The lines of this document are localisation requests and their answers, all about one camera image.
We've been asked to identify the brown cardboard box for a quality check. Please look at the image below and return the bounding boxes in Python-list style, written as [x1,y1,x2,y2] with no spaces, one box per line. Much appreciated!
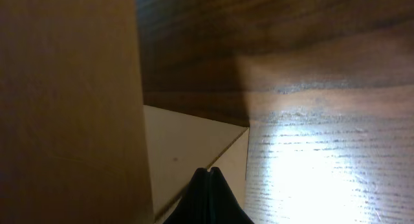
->
[0,0,250,224]

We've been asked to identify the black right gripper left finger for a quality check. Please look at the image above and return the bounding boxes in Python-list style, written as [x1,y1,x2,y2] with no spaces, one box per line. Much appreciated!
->
[164,168,210,224]

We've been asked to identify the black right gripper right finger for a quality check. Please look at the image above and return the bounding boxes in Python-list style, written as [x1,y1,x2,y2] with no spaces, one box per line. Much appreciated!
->
[210,167,254,224]

